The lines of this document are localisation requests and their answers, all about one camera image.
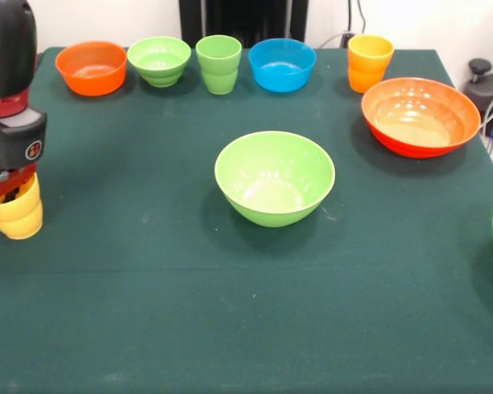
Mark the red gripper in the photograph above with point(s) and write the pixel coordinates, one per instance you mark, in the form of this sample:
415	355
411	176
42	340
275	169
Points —
0	191

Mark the yellow plastic cup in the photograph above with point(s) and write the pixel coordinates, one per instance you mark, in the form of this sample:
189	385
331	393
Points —
18	217
369	65

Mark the small orange plastic bowl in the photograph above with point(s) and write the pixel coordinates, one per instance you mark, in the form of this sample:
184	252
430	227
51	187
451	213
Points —
92	65

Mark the small green plastic bowl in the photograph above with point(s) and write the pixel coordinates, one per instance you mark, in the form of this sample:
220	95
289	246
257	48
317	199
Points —
160	57

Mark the green plastic cup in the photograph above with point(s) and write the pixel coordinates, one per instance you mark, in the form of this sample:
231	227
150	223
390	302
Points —
218	70

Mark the dark green table cloth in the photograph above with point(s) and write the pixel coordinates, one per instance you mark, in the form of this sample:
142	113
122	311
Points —
250	295

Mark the blue plastic bowl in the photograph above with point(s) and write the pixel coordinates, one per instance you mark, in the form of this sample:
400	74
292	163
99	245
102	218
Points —
282	65

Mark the black power plug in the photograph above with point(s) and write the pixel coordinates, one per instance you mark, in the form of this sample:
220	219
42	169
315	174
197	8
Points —
348	39

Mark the large orange plastic bowl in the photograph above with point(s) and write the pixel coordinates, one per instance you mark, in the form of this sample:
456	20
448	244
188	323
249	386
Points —
421	119

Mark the black knobbed equipment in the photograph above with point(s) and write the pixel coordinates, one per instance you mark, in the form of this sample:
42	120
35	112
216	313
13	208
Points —
489	94

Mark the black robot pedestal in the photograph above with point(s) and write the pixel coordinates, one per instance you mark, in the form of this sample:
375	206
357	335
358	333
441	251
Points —
242	18

